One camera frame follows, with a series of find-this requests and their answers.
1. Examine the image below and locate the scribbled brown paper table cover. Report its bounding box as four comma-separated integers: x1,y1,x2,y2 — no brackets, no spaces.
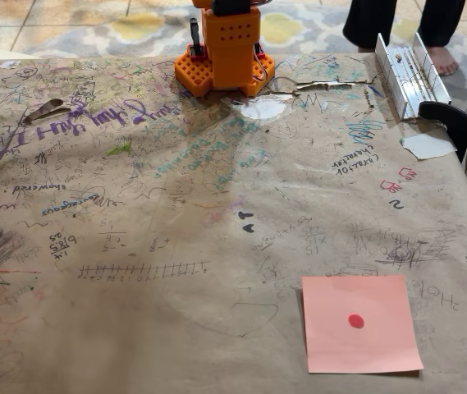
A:
0,52,467,394

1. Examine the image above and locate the grey and yellow patterned rug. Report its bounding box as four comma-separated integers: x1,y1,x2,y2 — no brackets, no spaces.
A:
11,0,467,121

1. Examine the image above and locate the pink square sticky note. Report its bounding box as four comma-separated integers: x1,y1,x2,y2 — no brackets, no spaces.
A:
300,274,425,375

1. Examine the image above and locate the white torn paper scrap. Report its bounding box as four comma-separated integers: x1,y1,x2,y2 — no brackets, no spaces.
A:
399,132,459,161

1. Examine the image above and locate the black trouser leg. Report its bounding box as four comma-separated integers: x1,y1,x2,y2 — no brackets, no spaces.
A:
342,0,399,53
417,0,467,48

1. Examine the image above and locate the black curved chair back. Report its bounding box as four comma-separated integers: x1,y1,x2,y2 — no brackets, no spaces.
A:
418,100,467,163

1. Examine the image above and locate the bare foot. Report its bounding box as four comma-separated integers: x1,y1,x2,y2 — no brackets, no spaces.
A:
425,44,460,77

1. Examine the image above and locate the red and white servo cable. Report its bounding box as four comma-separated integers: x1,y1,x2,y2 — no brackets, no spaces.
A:
253,40,268,82

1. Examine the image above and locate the black and red servo cable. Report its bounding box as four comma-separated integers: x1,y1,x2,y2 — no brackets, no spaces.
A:
188,17,204,57

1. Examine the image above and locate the aluminium channel rail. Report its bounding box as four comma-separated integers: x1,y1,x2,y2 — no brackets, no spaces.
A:
374,31,453,121

